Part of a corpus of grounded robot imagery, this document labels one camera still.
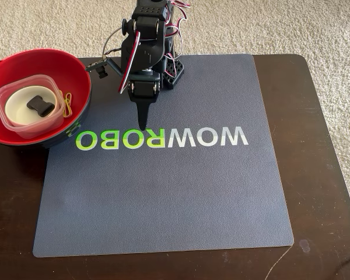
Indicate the large red bowl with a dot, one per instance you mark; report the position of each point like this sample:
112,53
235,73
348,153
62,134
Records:
38,65

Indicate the small white bowl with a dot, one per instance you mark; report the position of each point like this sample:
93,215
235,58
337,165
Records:
20,111

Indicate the black plastic buckle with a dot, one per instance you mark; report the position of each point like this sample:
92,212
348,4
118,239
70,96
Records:
39,106

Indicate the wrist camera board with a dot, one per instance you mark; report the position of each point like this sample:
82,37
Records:
100,71

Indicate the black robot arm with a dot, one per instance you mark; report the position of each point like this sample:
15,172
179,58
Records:
146,52

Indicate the clear plastic square container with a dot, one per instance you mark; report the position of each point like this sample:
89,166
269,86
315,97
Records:
26,131

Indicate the grey WOWROBO mat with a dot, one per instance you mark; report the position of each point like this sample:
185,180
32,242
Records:
163,189

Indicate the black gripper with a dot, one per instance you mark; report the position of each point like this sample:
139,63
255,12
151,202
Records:
142,87

